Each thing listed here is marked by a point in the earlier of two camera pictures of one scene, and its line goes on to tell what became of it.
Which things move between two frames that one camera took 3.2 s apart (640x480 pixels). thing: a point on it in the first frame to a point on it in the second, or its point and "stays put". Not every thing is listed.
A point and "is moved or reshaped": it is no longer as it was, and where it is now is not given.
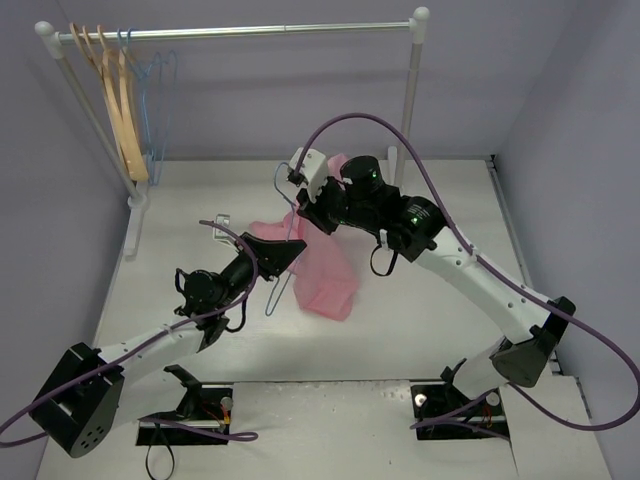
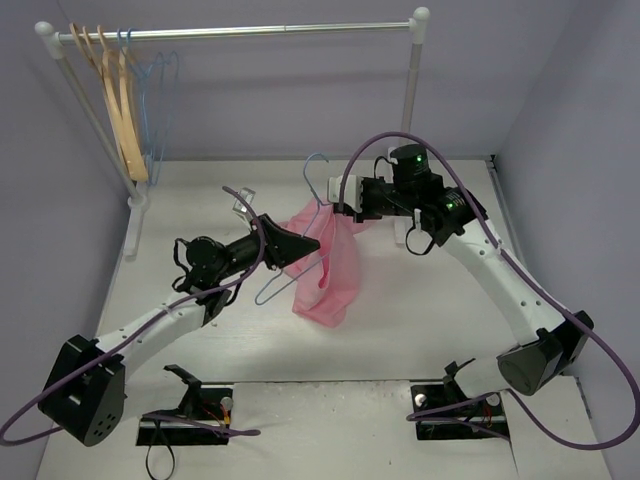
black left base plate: [213, 408] stays put
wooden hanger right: [135, 148] stays put
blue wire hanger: [268, 314] is moved or reshaped
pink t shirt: [326, 271] stays put
